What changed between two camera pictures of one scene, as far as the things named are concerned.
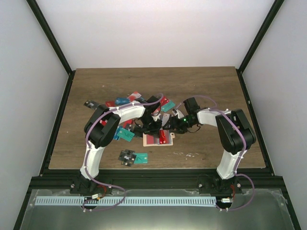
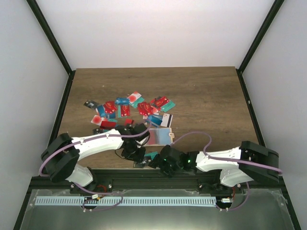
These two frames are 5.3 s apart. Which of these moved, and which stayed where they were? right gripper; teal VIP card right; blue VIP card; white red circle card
Moved: right gripper
Stayed: teal VIP card right; white red circle card; blue VIP card
